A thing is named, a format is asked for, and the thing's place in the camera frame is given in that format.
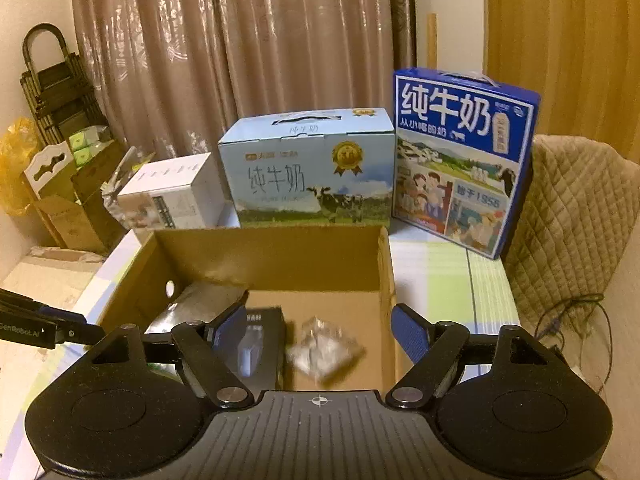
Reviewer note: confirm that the light blue milk carton box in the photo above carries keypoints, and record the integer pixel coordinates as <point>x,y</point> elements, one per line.
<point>317,167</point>

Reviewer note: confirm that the crumpled bag of clutter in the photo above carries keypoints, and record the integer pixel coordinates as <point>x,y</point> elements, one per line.
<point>130,164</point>

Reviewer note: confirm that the open brown cardboard box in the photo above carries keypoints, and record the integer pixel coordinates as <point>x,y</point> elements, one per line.
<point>339,274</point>

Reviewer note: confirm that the checked tablecloth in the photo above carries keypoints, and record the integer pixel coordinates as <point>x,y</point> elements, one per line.
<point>439,279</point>

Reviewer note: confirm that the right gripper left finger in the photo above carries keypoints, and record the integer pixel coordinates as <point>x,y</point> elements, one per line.
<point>203,349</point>

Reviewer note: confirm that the black Flyco shaver box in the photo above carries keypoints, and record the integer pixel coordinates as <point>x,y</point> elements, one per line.
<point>253,348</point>

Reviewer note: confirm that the clear plastic packet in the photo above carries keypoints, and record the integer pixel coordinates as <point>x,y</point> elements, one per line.
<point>324,351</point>

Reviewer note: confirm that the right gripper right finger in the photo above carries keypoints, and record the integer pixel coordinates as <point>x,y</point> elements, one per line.
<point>434,351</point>

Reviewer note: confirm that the wooden door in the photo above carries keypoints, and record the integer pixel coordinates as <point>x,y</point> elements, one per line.
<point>581,56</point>

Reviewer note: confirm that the yellow plastic bag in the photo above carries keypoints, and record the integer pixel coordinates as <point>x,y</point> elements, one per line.
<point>18,146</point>

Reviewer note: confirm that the white appliance box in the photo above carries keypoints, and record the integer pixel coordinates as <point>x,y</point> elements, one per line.
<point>177,193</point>

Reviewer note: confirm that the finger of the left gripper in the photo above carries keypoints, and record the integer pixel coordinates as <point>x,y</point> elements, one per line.
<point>78,333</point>
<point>24,304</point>

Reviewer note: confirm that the quilted beige chair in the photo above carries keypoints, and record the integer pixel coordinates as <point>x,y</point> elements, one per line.
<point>577,216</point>

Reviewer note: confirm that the dark blue milk carton box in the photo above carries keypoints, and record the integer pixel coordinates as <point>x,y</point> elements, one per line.
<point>462,148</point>

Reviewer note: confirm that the brown curtain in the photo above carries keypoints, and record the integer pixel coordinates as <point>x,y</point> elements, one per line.
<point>172,76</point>

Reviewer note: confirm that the brown carton with handle cutout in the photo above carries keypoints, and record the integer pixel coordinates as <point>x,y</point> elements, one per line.
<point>69,198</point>

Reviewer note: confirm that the green tissue packs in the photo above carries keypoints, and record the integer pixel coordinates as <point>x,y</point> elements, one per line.
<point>88,142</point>

